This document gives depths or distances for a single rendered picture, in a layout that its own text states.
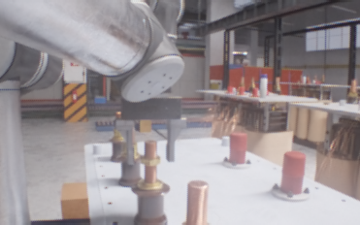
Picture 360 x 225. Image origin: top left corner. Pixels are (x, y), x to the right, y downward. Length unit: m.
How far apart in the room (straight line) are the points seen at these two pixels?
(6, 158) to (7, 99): 0.11
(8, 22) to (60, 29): 0.05
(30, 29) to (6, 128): 0.35
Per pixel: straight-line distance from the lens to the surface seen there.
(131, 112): 0.59
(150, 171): 0.64
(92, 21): 0.27
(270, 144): 3.14
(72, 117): 10.96
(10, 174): 0.59
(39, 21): 0.24
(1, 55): 0.53
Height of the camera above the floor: 1.71
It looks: 7 degrees down
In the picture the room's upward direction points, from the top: 1 degrees clockwise
